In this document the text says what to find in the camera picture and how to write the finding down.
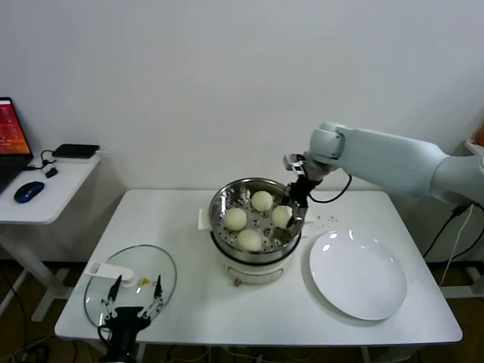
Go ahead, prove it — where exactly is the white hanging cable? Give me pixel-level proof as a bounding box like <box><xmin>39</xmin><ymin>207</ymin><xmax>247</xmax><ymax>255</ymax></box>
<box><xmin>440</xmin><ymin>206</ymin><xmax>476</xmax><ymax>288</ymax></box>

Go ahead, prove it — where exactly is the black power cable with adapter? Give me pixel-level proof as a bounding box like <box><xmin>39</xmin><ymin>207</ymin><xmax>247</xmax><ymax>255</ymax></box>
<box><xmin>421</xmin><ymin>203</ymin><xmax>484</xmax><ymax>262</ymax></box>

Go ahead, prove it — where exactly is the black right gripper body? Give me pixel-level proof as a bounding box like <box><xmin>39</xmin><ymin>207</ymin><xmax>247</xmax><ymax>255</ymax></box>
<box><xmin>288</xmin><ymin>177</ymin><xmax>317</xmax><ymax>207</ymax></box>

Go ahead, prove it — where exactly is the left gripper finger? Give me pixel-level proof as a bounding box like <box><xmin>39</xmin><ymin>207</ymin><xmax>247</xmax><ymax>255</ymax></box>
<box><xmin>136</xmin><ymin>275</ymin><xmax>164</xmax><ymax>321</ymax></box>
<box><xmin>100</xmin><ymin>275</ymin><xmax>123</xmax><ymax>322</ymax></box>

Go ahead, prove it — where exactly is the white side table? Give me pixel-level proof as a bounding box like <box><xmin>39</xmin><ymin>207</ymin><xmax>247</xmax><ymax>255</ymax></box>
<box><xmin>0</xmin><ymin>153</ymin><xmax>102</xmax><ymax>324</ymax></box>

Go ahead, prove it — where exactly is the orange object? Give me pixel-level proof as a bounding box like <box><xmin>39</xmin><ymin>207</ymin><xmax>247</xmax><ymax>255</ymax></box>
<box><xmin>471</xmin><ymin>116</ymin><xmax>484</xmax><ymax>147</ymax></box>

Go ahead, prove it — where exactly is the white steamed baozi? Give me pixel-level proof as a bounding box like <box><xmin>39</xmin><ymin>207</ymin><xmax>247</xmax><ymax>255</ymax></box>
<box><xmin>224</xmin><ymin>207</ymin><xmax>248</xmax><ymax>232</ymax></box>
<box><xmin>271</xmin><ymin>205</ymin><xmax>294</xmax><ymax>229</ymax></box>
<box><xmin>251</xmin><ymin>191</ymin><xmax>275</xmax><ymax>213</ymax></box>
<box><xmin>237</xmin><ymin>229</ymin><xmax>262</xmax><ymax>253</ymax></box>

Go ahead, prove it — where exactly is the perforated steel steamer basket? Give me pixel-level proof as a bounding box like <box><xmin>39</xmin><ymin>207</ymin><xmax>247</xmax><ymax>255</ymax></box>
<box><xmin>207</xmin><ymin>178</ymin><xmax>306</xmax><ymax>265</ymax></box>

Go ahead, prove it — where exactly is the black flat hard drive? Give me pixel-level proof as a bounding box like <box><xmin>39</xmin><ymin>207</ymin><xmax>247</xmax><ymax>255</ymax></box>
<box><xmin>51</xmin><ymin>144</ymin><xmax>101</xmax><ymax>160</ymax></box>

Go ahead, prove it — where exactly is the black floor cable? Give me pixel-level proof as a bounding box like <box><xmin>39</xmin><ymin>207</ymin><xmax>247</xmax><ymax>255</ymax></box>
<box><xmin>0</xmin><ymin>270</ymin><xmax>27</xmax><ymax>330</ymax></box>

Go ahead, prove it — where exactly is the blue computer mouse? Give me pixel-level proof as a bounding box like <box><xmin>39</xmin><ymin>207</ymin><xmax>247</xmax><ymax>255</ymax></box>
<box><xmin>14</xmin><ymin>181</ymin><xmax>45</xmax><ymax>204</ymax></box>

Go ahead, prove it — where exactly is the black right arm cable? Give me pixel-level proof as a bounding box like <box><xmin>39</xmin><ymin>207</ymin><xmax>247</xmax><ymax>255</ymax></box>
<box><xmin>306</xmin><ymin>174</ymin><xmax>353</xmax><ymax>203</ymax></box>

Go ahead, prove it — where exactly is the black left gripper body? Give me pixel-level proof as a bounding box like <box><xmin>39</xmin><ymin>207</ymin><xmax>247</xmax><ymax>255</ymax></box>
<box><xmin>104</xmin><ymin>306</ymin><xmax>150</xmax><ymax>334</ymax></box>

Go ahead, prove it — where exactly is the glass lid with white handle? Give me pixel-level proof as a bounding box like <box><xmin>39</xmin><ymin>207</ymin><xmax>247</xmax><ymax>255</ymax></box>
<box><xmin>83</xmin><ymin>244</ymin><xmax>178</xmax><ymax>330</ymax></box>

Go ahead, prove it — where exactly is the white round plate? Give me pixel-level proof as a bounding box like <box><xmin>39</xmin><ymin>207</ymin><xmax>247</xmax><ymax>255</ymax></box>
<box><xmin>309</xmin><ymin>229</ymin><xmax>408</xmax><ymax>321</ymax></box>

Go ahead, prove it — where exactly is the thin black desk cable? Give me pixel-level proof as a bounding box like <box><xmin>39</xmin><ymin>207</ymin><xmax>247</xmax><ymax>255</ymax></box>
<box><xmin>21</xmin><ymin>150</ymin><xmax>58</xmax><ymax>172</ymax></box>

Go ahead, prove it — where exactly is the black laptop with red screen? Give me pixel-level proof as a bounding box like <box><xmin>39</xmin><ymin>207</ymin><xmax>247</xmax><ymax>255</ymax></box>
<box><xmin>0</xmin><ymin>97</ymin><xmax>34</xmax><ymax>192</ymax></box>

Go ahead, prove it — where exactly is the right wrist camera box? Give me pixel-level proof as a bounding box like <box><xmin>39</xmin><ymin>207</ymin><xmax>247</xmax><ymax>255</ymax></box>
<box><xmin>283</xmin><ymin>153</ymin><xmax>306</xmax><ymax>173</ymax></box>

